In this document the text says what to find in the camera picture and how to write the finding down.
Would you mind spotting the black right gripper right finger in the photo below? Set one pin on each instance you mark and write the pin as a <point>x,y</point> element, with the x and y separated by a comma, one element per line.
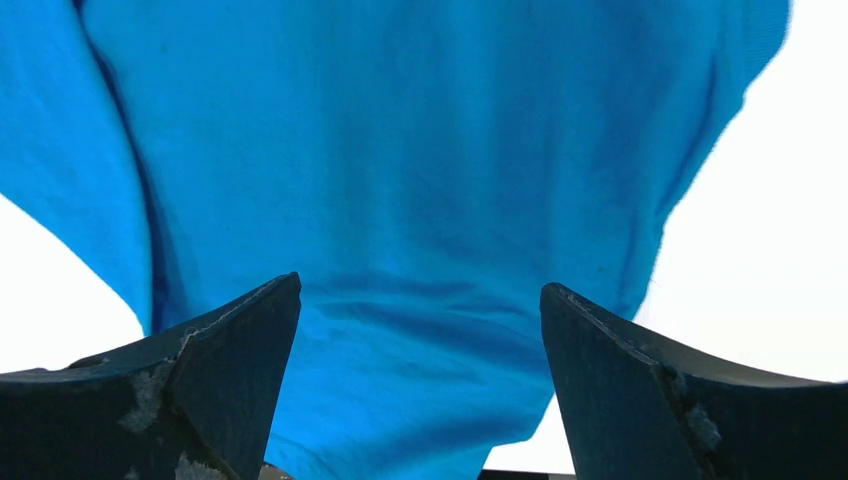
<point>638,405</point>

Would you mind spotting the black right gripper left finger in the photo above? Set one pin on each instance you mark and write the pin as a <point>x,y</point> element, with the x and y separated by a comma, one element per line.
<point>195,401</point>

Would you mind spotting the blue t shirt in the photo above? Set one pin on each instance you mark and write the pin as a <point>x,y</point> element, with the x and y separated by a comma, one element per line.
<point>426,167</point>

